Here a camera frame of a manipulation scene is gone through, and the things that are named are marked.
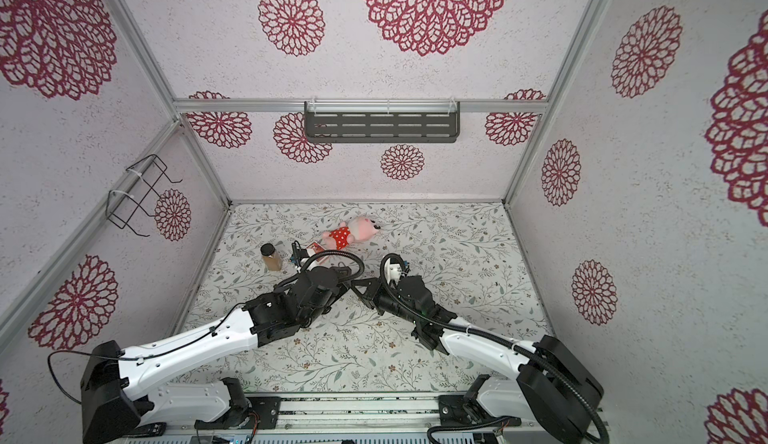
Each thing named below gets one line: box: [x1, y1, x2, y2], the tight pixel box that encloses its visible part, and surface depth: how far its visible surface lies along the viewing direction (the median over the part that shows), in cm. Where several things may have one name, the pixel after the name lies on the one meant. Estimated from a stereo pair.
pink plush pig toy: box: [322, 216, 380, 251], surface depth 105 cm
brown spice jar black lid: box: [260, 243, 283, 272], surface depth 97 cm
